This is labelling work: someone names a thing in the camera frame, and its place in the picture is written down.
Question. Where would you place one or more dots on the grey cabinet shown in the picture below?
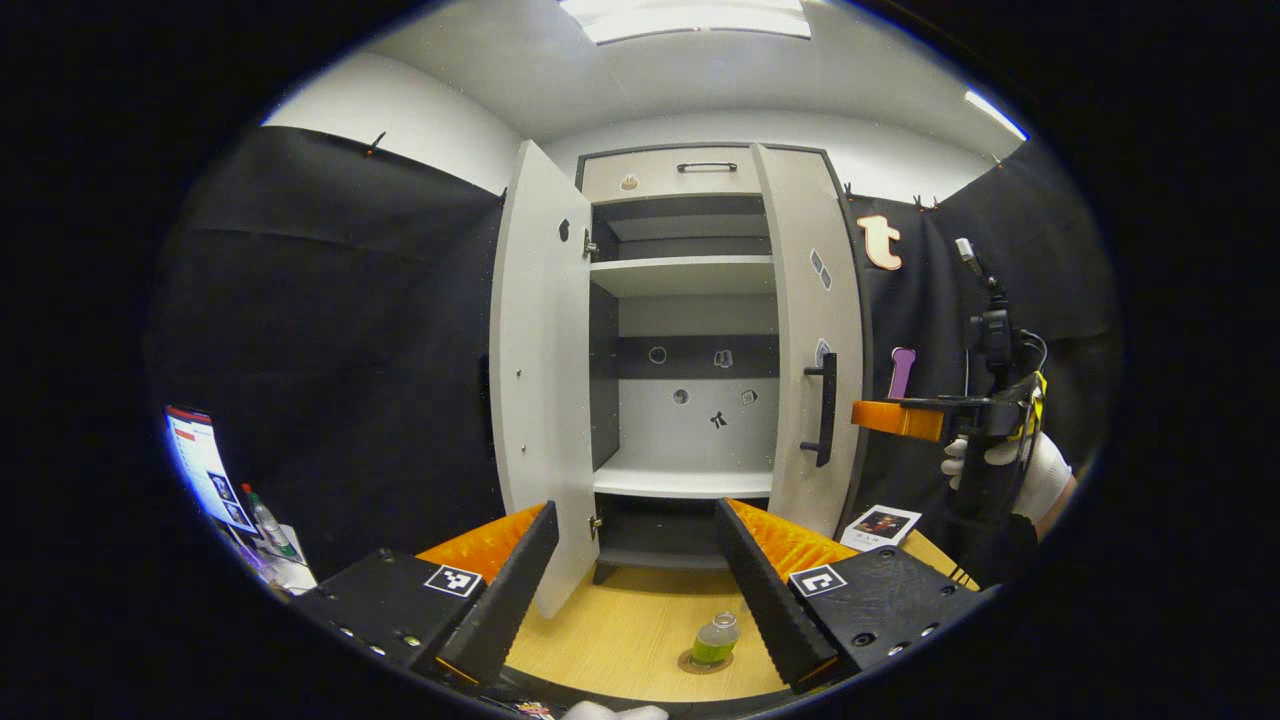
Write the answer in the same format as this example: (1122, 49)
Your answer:
(690, 420)

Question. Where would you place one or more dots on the white paper sheet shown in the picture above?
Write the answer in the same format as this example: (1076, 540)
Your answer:
(290, 572)

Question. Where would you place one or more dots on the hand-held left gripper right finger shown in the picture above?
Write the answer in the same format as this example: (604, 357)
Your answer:
(765, 600)

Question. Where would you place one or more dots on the clear bottle with green label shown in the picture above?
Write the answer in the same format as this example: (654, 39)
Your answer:
(715, 640)

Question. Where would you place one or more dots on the computer monitor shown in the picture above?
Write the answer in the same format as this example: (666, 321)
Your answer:
(205, 465)

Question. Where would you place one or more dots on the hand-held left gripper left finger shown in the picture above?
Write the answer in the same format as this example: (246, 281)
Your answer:
(510, 600)

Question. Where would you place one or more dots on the small ceiling light panel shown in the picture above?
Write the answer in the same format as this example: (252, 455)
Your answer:
(995, 113)

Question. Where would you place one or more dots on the red cap clear bottle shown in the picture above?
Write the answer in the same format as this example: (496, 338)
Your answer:
(268, 522)

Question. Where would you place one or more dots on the white cover book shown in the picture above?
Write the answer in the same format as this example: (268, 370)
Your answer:
(880, 525)

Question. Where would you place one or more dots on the round cork coaster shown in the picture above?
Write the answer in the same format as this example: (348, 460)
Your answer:
(700, 667)

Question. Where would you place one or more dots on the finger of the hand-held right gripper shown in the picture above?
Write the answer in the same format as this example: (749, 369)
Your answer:
(898, 418)

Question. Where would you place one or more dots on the grey cabinet door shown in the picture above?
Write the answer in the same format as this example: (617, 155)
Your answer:
(810, 300)
(540, 380)

